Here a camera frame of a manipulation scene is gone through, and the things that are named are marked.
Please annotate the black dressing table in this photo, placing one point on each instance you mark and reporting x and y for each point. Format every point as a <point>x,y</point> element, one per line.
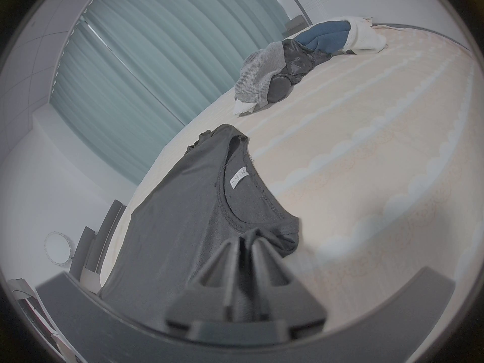
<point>83,252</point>

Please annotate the blue-green curtain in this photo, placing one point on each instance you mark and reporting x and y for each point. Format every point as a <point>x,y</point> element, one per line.
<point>196,40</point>
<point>113,108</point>

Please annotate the grey bedside table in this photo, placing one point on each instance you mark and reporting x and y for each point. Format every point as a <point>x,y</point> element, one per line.
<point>298,23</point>

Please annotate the round white mirror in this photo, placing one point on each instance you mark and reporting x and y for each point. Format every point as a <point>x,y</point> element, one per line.
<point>57,248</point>

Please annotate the pile of clothes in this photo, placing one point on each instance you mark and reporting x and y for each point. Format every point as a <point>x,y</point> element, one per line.
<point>264,74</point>

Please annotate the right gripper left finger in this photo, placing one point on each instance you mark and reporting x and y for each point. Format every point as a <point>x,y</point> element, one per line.
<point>204,301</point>

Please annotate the black T-shirt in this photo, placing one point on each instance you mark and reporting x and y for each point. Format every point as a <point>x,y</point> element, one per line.
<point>181,221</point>

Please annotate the black chest of drawers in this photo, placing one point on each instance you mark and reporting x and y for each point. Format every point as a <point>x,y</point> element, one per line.
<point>111,221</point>

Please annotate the bed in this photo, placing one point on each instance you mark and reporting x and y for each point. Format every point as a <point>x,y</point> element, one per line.
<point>378,165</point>

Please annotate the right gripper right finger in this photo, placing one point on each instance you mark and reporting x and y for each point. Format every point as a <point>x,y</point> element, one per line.
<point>287,301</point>

